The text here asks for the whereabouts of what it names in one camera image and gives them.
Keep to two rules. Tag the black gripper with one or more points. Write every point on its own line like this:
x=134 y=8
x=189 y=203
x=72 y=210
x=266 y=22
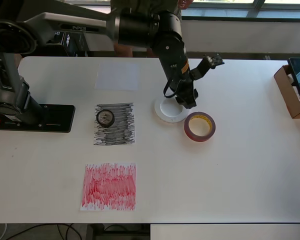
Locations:
x=185 y=87

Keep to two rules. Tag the white tape roll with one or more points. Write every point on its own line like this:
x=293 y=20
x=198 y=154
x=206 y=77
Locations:
x=170 y=118

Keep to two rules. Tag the red 3M tape roll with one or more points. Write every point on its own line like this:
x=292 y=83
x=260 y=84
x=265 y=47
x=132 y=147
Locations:
x=197 y=137

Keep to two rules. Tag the black tape roll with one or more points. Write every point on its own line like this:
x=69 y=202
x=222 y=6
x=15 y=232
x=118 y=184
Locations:
x=105 y=126

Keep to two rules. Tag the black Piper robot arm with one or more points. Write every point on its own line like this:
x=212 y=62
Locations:
x=140 y=27

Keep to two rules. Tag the person's left hand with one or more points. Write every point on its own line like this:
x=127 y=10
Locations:
x=184 y=3

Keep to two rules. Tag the black scribbled paper sheet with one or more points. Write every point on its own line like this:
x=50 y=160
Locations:
x=122 y=135

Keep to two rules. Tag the blank white paper sheet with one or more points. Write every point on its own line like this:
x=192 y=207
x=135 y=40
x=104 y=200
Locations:
x=115 y=76

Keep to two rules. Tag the open brown cardboard box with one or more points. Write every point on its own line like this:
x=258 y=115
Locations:
x=283 y=92

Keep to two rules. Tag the small white object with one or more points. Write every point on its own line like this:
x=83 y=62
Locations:
x=290 y=80

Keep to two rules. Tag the person in green shorts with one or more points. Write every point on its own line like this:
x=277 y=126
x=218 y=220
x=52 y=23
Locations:
x=130 y=5

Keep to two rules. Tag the red scribbled paper sheet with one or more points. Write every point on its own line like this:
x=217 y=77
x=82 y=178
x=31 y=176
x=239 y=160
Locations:
x=110 y=187

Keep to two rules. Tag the large black monitor box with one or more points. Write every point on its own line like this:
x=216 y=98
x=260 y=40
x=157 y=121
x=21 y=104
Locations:
x=77 y=46

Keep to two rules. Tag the small black monitor box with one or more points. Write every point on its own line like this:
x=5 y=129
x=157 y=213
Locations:
x=58 y=40

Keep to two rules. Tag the wrist camera board on bracket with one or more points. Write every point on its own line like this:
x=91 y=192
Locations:
x=216 y=60

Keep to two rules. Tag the small grey wall fixture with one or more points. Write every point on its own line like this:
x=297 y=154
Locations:
x=267 y=57

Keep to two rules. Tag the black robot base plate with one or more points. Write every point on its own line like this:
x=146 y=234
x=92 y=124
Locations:
x=57 y=117

